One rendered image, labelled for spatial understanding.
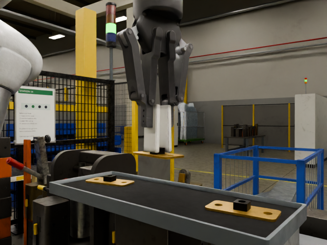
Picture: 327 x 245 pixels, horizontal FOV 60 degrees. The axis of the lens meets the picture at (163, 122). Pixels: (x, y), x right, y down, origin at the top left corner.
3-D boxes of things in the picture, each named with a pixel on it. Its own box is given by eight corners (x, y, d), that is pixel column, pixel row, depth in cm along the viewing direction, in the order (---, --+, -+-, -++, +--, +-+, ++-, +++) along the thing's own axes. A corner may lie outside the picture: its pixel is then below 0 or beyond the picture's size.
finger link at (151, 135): (160, 104, 41) (156, 104, 41) (159, 152, 41) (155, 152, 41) (148, 105, 43) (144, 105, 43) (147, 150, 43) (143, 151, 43)
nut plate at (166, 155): (185, 157, 41) (186, 148, 41) (165, 159, 38) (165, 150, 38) (150, 152, 47) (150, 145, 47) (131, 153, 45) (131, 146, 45)
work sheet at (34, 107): (55, 142, 162) (55, 88, 162) (14, 145, 145) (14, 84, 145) (53, 142, 164) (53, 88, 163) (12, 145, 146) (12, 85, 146)
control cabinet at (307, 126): (311, 157, 977) (311, 86, 976) (329, 158, 944) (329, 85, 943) (293, 166, 788) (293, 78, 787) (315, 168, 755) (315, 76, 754)
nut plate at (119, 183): (135, 182, 50) (135, 175, 50) (123, 187, 47) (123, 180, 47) (98, 178, 54) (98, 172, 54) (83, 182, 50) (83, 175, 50)
